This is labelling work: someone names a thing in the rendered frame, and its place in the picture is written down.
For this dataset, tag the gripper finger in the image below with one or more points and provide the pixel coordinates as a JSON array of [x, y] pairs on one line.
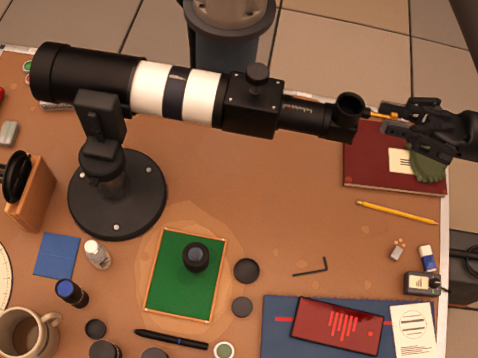
[[420, 108], [418, 136]]

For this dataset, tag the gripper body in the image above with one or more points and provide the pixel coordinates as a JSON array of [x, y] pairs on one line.
[[450, 128]]

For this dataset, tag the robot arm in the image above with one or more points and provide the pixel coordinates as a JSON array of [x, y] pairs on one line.
[[471, 130]]

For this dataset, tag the yellow thumbscrew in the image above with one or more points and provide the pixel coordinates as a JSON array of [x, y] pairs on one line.
[[375, 114]]

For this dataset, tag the black diagonal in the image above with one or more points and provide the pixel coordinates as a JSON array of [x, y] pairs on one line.
[[343, 119]]

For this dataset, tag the black drawtube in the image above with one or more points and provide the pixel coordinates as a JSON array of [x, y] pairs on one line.
[[302, 112]]

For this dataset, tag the black round focus knob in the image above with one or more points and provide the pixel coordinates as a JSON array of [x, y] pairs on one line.
[[257, 71]]

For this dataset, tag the black eyepiece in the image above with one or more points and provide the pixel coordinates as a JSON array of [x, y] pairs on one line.
[[195, 257]]

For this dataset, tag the black telescope cap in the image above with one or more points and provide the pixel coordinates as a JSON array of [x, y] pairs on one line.
[[43, 71]]

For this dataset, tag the wooden cradle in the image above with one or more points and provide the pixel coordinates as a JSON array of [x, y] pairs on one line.
[[35, 194]]

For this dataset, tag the green scalloped cloth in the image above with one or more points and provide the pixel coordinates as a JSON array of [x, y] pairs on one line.
[[427, 170]]

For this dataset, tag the dark red book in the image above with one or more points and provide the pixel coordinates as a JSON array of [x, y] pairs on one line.
[[368, 149]]

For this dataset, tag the yellow pencil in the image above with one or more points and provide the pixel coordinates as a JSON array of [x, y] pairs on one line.
[[396, 212]]

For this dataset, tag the small grey block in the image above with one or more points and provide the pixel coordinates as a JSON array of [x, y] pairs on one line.
[[397, 252]]

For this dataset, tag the white blue eraser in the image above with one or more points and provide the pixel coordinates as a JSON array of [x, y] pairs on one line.
[[427, 258]]

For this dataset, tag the black box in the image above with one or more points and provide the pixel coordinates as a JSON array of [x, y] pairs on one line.
[[465, 269]]

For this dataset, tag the grey device with knob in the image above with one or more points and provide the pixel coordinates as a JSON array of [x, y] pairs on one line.
[[418, 283]]

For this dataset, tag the black hex key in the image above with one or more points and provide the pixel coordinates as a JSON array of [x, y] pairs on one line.
[[324, 267]]

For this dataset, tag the small black knob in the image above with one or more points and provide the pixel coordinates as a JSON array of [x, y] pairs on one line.
[[255, 92]]

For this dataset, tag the white paper card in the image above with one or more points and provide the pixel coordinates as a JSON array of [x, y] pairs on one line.
[[412, 328]]

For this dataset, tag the black disc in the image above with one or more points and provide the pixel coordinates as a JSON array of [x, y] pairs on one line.
[[95, 328], [242, 307], [246, 270], [154, 353]]

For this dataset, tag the blue folder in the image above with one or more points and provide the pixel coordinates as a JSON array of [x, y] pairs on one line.
[[276, 328]]

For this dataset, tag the black white telescope tube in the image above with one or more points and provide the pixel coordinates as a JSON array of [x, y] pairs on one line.
[[149, 87]]

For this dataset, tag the green white-rimmed filter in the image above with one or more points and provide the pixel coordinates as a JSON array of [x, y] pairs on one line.
[[224, 351]]

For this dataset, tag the green mat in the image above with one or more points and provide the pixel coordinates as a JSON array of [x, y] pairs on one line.
[[168, 287]]

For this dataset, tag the black pen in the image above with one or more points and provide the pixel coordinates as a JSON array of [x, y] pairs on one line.
[[168, 338]]

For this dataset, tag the small clear bottle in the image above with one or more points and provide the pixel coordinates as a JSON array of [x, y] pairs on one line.
[[97, 256]]

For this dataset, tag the grey metal strip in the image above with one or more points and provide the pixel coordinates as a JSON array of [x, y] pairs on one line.
[[56, 106]]

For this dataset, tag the black short cylinder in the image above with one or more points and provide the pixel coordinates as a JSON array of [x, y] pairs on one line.
[[104, 350]]

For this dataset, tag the black blue-topped cylinder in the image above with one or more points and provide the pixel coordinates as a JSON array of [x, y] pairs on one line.
[[71, 293]]

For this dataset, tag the blue cloth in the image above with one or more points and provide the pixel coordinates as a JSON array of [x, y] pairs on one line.
[[56, 256]]

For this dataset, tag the red button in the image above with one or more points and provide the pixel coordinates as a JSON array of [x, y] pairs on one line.
[[27, 78]]

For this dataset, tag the green button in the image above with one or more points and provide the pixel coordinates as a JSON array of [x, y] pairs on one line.
[[27, 65]]

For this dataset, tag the black round lid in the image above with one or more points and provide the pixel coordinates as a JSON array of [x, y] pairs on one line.
[[15, 177]]

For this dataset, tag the grey rectangular block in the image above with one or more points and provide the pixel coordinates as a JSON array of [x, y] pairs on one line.
[[8, 132]]

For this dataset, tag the red object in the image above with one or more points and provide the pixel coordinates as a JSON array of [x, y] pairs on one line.
[[1, 94]]

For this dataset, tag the white round dial chart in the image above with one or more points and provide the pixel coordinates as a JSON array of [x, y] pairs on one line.
[[4, 276]]

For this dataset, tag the beige mug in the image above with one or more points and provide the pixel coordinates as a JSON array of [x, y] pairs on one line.
[[26, 332]]

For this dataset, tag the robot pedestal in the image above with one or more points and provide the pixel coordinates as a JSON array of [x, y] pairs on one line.
[[228, 52]]

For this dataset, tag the black telescope mount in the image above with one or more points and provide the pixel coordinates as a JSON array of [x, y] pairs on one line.
[[112, 194]]

